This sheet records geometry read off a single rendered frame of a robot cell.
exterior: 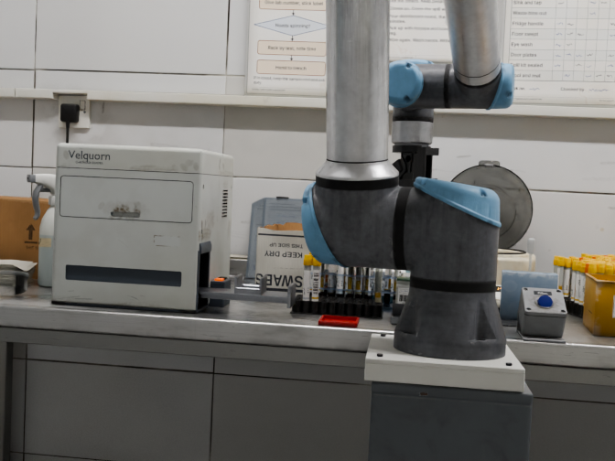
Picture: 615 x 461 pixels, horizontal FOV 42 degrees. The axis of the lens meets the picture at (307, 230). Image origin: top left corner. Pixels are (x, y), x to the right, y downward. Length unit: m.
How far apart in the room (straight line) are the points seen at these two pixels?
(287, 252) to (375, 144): 0.69
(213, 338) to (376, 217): 0.48
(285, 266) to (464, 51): 0.69
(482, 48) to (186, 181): 0.57
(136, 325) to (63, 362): 0.84
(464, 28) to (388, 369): 0.51
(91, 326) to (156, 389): 0.74
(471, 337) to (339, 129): 0.32
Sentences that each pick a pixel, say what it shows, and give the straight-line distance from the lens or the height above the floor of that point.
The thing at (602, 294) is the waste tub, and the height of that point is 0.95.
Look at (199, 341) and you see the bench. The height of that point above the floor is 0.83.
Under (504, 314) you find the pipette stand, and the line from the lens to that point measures 1.56.
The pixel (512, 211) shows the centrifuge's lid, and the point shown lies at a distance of 2.01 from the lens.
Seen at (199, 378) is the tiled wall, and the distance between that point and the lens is 2.18.
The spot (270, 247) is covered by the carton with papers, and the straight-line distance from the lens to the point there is 1.74.
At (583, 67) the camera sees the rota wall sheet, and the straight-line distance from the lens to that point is 2.11.
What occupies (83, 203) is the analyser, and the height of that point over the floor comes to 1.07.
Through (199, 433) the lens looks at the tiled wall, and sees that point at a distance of 2.22.
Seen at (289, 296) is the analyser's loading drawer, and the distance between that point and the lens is 1.45.
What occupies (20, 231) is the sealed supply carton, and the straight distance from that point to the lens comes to 1.96.
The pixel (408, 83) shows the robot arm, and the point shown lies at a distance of 1.35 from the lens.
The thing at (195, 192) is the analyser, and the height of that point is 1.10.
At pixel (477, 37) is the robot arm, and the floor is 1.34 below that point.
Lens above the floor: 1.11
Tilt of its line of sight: 3 degrees down
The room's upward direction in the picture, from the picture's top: 3 degrees clockwise
